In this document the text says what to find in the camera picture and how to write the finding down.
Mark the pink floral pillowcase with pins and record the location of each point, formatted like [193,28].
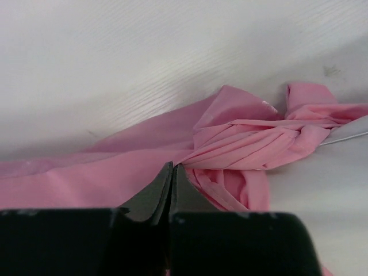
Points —
[237,150]

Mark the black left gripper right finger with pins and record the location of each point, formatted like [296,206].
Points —
[185,197]

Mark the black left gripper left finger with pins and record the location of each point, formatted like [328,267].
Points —
[148,205]

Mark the white pillow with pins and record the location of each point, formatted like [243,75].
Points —
[354,129]

